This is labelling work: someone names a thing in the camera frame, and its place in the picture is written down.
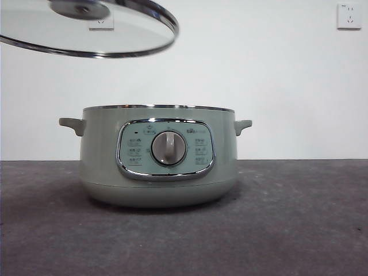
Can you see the glass lid with green knob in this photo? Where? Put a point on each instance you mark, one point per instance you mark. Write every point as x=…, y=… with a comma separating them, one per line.
x=129, y=28

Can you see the white wall socket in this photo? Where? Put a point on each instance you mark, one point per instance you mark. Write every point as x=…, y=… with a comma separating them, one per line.
x=348, y=16
x=100, y=24

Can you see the pale green electric pot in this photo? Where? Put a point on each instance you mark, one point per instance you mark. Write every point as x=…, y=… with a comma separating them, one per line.
x=100, y=158

